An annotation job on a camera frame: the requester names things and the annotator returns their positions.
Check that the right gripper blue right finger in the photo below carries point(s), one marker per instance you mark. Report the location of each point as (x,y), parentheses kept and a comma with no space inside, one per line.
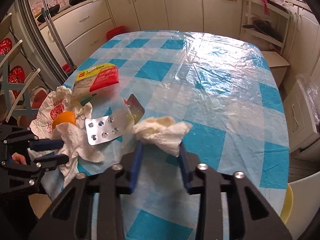
(186,171)

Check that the black wok on counter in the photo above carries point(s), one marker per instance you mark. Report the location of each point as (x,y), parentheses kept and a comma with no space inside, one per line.
(52,12)

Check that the person's left hand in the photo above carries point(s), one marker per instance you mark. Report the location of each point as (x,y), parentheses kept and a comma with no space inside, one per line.
(19,159)

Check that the white paper bag red print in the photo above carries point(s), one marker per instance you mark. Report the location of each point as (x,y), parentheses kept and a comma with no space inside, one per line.
(55,103)

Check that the blue white folding chair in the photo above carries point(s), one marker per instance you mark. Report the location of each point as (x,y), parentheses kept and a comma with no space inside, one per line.
(15,94)

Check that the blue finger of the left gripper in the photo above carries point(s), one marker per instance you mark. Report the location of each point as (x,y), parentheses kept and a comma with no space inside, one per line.
(46,145)
(51,162)

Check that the clear plastic bag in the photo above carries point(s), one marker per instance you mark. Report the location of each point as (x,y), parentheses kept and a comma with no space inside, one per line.
(312,93)

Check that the crumpled white napkin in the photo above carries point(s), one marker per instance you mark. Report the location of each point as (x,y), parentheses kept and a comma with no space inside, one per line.
(75,146)

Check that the white open shelf rack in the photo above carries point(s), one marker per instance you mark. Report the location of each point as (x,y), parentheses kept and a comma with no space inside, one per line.
(265,24)

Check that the blue checkered tablecloth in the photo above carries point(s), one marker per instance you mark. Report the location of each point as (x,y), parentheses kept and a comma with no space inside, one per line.
(224,88)

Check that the small white stool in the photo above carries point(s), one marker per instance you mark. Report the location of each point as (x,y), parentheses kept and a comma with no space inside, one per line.
(277,64)

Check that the red yellow package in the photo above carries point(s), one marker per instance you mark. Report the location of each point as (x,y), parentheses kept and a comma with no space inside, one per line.
(99,79)

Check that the white tissue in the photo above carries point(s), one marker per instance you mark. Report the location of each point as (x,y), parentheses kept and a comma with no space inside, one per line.
(164,132)

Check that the red plastic basket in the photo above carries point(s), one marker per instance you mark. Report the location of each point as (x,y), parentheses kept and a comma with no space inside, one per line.
(115,31)

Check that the white kitchen base cabinets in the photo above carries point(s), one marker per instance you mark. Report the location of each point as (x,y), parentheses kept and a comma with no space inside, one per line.
(219,17)

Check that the silver pill blister pack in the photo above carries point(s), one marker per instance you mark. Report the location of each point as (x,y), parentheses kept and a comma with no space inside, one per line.
(103,129)

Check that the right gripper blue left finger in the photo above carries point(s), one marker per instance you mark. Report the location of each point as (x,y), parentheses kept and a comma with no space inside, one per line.
(135,166)

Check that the yellow trash bin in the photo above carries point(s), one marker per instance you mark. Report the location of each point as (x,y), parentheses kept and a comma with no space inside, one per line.
(288,205)

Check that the orange peel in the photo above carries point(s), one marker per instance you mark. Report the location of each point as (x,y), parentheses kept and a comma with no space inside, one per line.
(67,116)

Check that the white drawer cabinet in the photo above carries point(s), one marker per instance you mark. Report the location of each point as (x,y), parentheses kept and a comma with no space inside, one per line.
(301,123)

